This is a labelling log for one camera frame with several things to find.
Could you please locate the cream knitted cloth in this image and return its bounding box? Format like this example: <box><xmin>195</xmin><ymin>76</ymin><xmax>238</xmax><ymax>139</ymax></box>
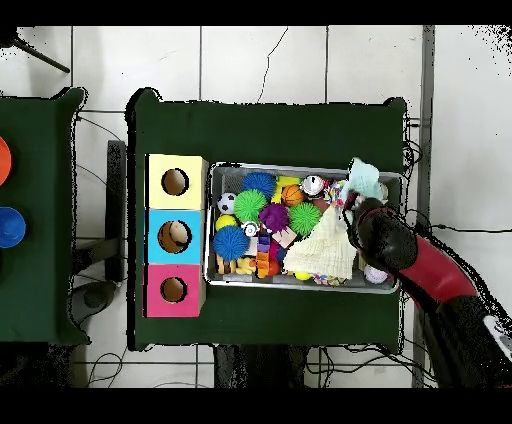
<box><xmin>282</xmin><ymin>205</ymin><xmax>358</xmax><ymax>280</ymax></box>

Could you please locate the mint knitted cloth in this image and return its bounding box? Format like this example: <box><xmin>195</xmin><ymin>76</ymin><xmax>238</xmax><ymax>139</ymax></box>
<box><xmin>341</xmin><ymin>156</ymin><xmax>386</xmax><ymax>203</ymax></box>

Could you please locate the wooden box with three holes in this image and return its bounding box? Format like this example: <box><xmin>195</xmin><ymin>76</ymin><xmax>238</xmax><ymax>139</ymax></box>
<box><xmin>142</xmin><ymin>153</ymin><xmax>209</xmax><ymax>319</ymax></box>

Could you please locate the green koosh ball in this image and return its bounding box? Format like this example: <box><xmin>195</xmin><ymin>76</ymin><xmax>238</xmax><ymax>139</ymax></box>
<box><xmin>233</xmin><ymin>188</ymin><xmax>268</xmax><ymax>224</ymax></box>

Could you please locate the purple spiky toy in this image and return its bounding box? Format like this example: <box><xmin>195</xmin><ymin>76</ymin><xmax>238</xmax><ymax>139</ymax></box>
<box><xmin>258</xmin><ymin>202</ymin><xmax>290</xmax><ymax>234</ymax></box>

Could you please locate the small blue koosh ball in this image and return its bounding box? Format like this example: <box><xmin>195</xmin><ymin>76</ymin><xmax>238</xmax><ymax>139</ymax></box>
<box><xmin>241</xmin><ymin>171</ymin><xmax>277</xmax><ymax>201</ymax></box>

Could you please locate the black and white soccer ball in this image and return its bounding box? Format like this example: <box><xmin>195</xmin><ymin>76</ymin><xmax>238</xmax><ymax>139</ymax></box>
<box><xmin>216</xmin><ymin>192</ymin><xmax>238</xmax><ymax>215</ymax></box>

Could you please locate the orange basketball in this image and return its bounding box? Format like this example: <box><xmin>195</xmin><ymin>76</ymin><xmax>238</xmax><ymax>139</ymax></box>
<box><xmin>281</xmin><ymin>184</ymin><xmax>305</xmax><ymax>208</ymax></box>

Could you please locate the large blue koosh ball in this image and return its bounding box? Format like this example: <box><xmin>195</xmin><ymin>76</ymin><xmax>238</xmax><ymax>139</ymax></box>
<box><xmin>212</xmin><ymin>225</ymin><xmax>251</xmax><ymax>262</ymax></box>

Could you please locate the crushed red silver can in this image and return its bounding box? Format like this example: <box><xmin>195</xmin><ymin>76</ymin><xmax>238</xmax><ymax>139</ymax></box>
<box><xmin>300</xmin><ymin>174</ymin><xmax>327</xmax><ymax>198</ymax></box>

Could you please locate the white baseball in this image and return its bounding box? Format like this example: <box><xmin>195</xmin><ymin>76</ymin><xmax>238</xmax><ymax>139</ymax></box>
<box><xmin>363</xmin><ymin>263</ymin><xmax>390</xmax><ymax>285</ymax></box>

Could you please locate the black upright panel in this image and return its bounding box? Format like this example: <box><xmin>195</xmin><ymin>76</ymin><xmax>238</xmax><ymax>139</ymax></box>
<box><xmin>105</xmin><ymin>139</ymin><xmax>128</xmax><ymax>283</ymax></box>

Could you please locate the dark green side tablecloth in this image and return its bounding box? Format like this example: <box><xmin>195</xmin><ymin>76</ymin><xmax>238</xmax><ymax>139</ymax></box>
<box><xmin>0</xmin><ymin>86</ymin><xmax>92</xmax><ymax>347</ymax></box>

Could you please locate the blue bowl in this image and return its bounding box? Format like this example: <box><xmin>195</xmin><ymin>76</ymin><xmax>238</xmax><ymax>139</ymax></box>
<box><xmin>0</xmin><ymin>206</ymin><xmax>27</xmax><ymax>249</ymax></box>

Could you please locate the orange bowl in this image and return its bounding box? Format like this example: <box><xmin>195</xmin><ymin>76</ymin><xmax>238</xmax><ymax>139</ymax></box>
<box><xmin>0</xmin><ymin>135</ymin><xmax>13</xmax><ymax>188</ymax></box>

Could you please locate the black tripod leg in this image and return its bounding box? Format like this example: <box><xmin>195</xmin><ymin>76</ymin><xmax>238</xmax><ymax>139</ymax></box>
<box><xmin>11</xmin><ymin>37</ymin><xmax>71</xmax><ymax>74</ymax></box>

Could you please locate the wire mesh bin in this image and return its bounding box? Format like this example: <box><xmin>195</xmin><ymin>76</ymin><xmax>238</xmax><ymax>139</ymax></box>
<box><xmin>203</xmin><ymin>161</ymin><xmax>405</xmax><ymax>296</ymax></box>

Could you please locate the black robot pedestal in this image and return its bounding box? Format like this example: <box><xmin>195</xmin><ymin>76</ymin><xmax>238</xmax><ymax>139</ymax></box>
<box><xmin>213</xmin><ymin>344</ymin><xmax>309</xmax><ymax>389</ymax></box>

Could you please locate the black power cable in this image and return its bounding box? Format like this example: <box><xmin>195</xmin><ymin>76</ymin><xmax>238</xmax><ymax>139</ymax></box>
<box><xmin>411</xmin><ymin>223</ymin><xmax>512</xmax><ymax>246</ymax></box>

